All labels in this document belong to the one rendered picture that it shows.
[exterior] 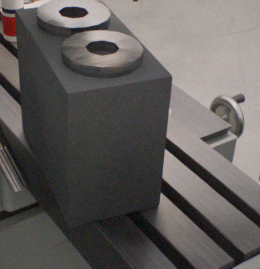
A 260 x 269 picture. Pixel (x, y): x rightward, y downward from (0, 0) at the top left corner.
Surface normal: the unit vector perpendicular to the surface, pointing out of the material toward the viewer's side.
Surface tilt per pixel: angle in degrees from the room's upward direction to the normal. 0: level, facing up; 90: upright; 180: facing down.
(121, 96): 90
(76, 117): 90
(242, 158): 0
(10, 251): 90
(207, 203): 0
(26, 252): 90
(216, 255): 0
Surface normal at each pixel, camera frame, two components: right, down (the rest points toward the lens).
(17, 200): 0.57, 0.50
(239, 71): 0.05, -0.82
